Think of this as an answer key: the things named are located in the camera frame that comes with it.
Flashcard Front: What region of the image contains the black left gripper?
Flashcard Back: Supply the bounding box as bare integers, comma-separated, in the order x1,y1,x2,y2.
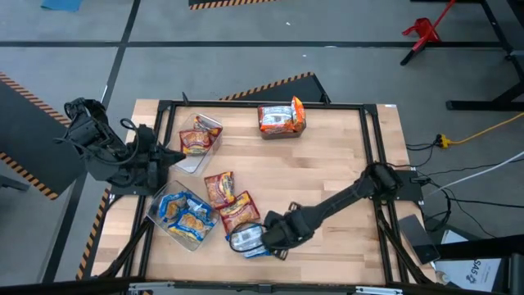
134,125,187,189

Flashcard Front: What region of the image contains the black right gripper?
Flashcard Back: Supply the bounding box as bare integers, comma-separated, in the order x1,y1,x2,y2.
227,201,317,261

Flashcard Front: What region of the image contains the blue soy sauce ramen pack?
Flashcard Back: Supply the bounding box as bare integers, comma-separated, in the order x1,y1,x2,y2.
227,224,274,260
158,191,190,225
168,200,219,243

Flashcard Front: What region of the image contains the red ramen pack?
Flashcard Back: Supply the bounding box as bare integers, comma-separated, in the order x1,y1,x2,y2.
192,115,224,138
203,170,237,211
178,129,214,157
219,190,262,235

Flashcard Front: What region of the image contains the orange chicken ramen pack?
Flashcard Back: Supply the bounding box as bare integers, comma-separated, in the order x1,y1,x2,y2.
290,96,307,133
258,104,295,134

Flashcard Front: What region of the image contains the clear plastic bin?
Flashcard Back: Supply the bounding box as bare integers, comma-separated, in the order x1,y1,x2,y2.
145,179,221,252
165,112,224,177

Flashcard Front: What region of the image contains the black hazard-striped floor mat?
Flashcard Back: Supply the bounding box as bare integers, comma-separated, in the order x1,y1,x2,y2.
187,0,280,11
0,72,88,202
219,71,332,104

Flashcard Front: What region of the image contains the grey metal leg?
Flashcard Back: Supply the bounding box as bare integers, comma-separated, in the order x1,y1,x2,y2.
0,174,30,193

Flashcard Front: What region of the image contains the black flat box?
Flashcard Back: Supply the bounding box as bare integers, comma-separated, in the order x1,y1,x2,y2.
397,213,442,266

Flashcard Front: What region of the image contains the blue floor mat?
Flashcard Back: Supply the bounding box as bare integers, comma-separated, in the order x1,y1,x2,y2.
39,0,85,13

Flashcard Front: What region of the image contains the white paper with logo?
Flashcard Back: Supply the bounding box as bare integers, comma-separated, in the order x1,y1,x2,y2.
433,229,504,293

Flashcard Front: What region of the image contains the black stand base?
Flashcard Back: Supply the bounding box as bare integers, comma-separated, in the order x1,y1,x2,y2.
445,0,524,112

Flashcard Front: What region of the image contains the red floor stand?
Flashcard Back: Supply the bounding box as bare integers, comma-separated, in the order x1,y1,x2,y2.
400,0,459,67

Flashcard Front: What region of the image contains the camera mount bar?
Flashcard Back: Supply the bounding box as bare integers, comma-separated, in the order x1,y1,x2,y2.
129,279,404,295

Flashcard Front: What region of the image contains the black aluminium table frame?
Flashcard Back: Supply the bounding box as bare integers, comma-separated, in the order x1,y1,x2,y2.
96,98,437,288

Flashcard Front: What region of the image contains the yellow hanging cord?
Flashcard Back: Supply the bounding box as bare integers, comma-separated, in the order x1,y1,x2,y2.
435,112,524,149

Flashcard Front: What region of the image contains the white hanging cable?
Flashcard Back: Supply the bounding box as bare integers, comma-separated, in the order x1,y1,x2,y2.
423,150,524,199

